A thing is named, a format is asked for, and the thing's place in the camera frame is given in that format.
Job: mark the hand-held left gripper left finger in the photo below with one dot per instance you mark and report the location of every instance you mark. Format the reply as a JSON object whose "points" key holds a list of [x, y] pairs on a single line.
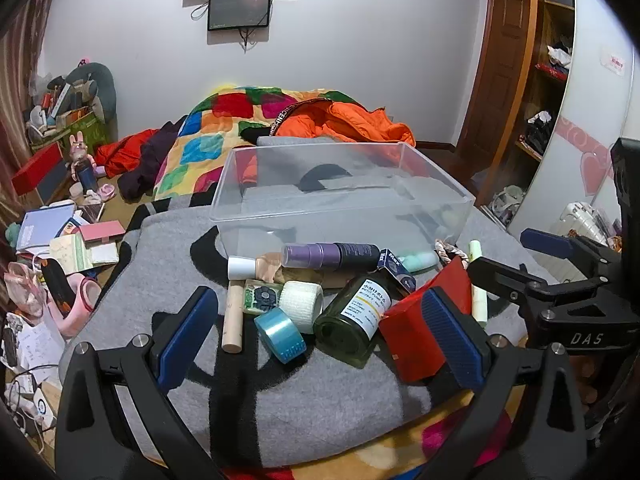
{"points": [[185, 330]]}

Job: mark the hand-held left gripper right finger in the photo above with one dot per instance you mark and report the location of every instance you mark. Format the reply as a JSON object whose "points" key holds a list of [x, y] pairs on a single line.
{"points": [[452, 335]]}

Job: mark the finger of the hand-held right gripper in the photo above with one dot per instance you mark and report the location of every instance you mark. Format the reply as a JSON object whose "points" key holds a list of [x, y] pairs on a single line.
{"points": [[500, 275], [545, 242]]}

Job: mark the pale green tube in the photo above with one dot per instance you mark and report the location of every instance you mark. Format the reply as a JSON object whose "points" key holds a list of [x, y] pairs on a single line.
{"points": [[479, 300]]}

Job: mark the beige cylindrical stick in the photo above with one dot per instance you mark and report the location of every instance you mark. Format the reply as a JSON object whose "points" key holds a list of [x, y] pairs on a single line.
{"points": [[232, 320]]}

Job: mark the mint green bottle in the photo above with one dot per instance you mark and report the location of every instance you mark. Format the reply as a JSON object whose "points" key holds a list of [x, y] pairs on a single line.
{"points": [[420, 261]]}

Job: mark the clear green block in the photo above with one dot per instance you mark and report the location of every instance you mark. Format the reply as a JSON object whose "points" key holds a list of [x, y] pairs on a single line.
{"points": [[262, 297]]}

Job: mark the peach cosmetic tube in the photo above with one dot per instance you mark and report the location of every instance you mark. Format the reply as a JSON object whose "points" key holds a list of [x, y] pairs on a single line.
{"points": [[242, 267]]}

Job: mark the small dark blue box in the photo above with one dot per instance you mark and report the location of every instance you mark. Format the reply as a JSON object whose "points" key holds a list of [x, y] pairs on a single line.
{"points": [[395, 265]]}

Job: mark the dark green glass jar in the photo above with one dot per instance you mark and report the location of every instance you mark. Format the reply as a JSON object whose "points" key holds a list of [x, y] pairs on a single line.
{"points": [[345, 340]]}

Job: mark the blue tape roll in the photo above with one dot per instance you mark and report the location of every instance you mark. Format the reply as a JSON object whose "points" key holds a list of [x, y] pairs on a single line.
{"points": [[292, 350]]}

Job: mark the white bandage roll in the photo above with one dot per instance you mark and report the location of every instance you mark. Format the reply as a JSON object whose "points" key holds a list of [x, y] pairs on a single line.
{"points": [[300, 302]]}

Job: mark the purple spray bottle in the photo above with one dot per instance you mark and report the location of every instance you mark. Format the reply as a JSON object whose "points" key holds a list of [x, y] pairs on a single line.
{"points": [[310, 254]]}

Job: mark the clear plastic storage box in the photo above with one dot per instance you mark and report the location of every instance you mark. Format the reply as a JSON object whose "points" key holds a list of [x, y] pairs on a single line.
{"points": [[325, 210]]}

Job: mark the white bag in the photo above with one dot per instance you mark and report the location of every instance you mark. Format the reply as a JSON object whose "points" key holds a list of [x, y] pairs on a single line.
{"points": [[507, 205]]}

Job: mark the pink curved plastic object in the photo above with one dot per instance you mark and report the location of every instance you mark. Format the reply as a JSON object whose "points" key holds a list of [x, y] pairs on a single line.
{"points": [[75, 317]]}

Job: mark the pink flat box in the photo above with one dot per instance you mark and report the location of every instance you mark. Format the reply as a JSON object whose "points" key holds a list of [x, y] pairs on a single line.
{"points": [[100, 231]]}

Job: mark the green white booklet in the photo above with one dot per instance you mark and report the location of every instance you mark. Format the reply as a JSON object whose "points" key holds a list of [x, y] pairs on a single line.
{"points": [[75, 255]]}

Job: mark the dark purple cloth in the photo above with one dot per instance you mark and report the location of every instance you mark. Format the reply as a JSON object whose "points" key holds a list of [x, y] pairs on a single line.
{"points": [[150, 160]]}

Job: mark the blue notebook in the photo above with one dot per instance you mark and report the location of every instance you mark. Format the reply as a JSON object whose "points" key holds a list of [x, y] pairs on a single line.
{"points": [[42, 225]]}

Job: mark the wooden shelf unit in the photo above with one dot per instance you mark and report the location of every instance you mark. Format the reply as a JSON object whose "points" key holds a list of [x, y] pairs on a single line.
{"points": [[537, 60]]}

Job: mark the dark blue bottle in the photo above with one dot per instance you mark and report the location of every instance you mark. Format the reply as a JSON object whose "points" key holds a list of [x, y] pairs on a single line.
{"points": [[85, 172]]}

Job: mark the colourful patchwork blanket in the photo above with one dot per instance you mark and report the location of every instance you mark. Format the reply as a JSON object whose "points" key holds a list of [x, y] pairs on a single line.
{"points": [[210, 145]]}

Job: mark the red cloth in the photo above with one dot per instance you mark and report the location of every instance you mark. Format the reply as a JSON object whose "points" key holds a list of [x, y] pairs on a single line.
{"points": [[120, 155]]}

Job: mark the wooden door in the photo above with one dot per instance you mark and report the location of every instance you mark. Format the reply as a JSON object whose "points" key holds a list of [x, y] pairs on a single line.
{"points": [[495, 60]]}

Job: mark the pink rabbit toy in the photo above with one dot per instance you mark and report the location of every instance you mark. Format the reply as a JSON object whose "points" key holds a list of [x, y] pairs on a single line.
{"points": [[77, 147]]}

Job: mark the white wardrobe door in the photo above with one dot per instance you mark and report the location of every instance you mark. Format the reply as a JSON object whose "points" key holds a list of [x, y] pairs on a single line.
{"points": [[590, 35]]}

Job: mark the orange jacket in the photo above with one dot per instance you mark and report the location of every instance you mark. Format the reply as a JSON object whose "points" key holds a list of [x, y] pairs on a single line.
{"points": [[350, 120]]}

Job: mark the long red box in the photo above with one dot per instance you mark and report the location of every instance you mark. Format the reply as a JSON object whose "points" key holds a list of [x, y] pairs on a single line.
{"points": [[35, 170]]}

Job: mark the green cardboard box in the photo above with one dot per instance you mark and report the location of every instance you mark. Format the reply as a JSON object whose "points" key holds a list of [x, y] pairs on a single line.
{"points": [[90, 130]]}

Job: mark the grey plush toy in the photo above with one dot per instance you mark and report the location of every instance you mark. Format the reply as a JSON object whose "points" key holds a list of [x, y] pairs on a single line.
{"points": [[102, 77]]}

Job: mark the brown striped curtain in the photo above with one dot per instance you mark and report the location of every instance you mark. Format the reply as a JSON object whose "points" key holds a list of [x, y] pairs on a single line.
{"points": [[15, 85]]}

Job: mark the small black monitor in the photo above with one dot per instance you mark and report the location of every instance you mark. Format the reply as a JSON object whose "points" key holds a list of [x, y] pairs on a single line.
{"points": [[240, 7]]}

